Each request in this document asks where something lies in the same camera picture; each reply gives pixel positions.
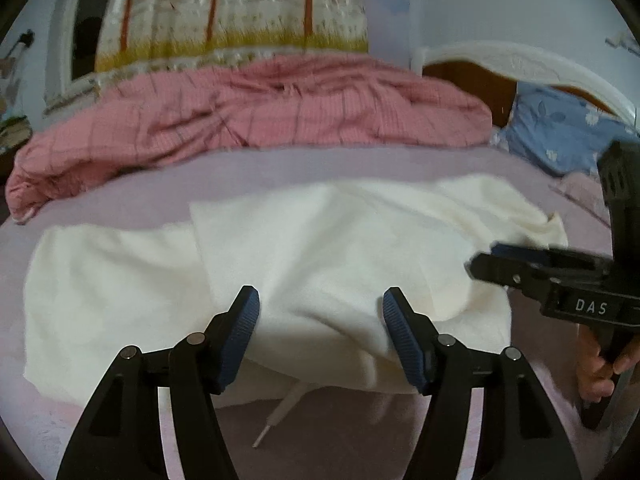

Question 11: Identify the blue floral pillow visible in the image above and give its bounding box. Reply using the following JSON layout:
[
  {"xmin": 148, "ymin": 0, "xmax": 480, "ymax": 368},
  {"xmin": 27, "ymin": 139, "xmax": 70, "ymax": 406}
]
[{"xmin": 500, "ymin": 82, "xmax": 640, "ymax": 178}]

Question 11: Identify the person's right hand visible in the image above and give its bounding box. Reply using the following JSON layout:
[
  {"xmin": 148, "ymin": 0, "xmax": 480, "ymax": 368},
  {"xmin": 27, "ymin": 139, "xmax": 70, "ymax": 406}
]
[{"xmin": 575, "ymin": 322, "xmax": 640, "ymax": 403}]

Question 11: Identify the white printed hoodie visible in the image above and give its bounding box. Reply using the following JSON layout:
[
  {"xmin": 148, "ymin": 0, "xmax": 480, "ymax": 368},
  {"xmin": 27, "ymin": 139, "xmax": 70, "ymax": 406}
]
[{"xmin": 22, "ymin": 174, "xmax": 568, "ymax": 448}]

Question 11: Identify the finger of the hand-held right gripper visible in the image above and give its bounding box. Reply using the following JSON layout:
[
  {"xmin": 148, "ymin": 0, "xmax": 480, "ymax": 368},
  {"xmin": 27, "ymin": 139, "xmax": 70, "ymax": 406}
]
[
  {"xmin": 490, "ymin": 242, "xmax": 613, "ymax": 270},
  {"xmin": 465, "ymin": 252, "xmax": 571, "ymax": 293}
]

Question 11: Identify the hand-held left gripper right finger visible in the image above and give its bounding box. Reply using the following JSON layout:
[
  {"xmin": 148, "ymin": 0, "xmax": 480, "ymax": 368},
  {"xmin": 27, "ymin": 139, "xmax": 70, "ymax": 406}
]
[{"xmin": 382, "ymin": 287, "xmax": 583, "ymax": 480}]

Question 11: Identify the pink checked blanket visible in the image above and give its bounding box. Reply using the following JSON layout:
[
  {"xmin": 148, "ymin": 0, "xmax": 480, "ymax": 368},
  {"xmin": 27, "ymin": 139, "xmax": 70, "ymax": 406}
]
[{"xmin": 5, "ymin": 54, "xmax": 493, "ymax": 226}]

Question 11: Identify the white wooden bed headboard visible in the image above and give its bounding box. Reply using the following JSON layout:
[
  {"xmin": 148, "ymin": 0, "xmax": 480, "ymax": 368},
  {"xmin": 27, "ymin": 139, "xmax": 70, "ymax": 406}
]
[{"xmin": 411, "ymin": 42, "xmax": 640, "ymax": 131}]

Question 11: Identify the white framed window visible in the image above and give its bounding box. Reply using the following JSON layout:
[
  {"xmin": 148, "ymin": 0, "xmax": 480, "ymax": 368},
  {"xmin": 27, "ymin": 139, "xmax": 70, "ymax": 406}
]
[{"xmin": 45, "ymin": 0, "xmax": 131, "ymax": 113}]

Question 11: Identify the bed with pink sheet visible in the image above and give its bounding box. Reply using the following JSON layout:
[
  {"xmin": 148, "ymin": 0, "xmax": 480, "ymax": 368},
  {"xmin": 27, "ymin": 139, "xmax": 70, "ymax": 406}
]
[{"xmin": 0, "ymin": 142, "xmax": 640, "ymax": 480}]

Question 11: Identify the pink clamp desk lamp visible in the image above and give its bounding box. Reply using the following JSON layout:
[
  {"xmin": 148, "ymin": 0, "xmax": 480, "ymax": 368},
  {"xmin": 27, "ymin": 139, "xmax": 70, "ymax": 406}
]
[{"xmin": 0, "ymin": 30, "xmax": 36, "ymax": 78}]

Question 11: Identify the tree print curtain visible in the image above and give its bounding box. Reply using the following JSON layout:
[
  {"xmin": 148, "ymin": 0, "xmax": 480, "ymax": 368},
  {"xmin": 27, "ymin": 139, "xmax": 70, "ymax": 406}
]
[{"xmin": 94, "ymin": 0, "xmax": 371, "ymax": 78}]

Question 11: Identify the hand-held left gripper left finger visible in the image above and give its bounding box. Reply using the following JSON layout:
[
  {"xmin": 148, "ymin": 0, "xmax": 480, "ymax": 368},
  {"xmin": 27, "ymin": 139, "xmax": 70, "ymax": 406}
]
[{"xmin": 56, "ymin": 285, "xmax": 261, "ymax": 480}]

